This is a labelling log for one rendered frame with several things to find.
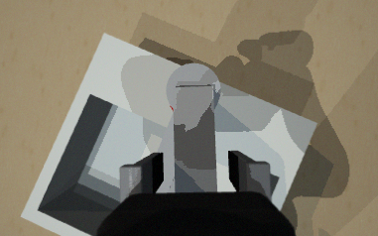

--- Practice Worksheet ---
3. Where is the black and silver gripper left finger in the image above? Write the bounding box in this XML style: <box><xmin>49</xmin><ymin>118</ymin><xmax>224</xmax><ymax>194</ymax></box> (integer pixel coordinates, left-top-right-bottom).
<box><xmin>119</xmin><ymin>153</ymin><xmax>164</xmax><ymax>203</ymax></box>

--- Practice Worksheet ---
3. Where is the grey square sink basin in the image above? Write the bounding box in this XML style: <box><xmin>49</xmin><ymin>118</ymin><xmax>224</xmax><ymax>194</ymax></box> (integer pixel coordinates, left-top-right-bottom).
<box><xmin>21</xmin><ymin>33</ymin><xmax>317</xmax><ymax>236</ymax></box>

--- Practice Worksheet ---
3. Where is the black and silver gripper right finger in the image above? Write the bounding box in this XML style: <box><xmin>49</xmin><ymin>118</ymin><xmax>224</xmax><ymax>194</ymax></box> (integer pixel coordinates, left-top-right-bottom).
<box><xmin>228</xmin><ymin>151</ymin><xmax>272</xmax><ymax>202</ymax></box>

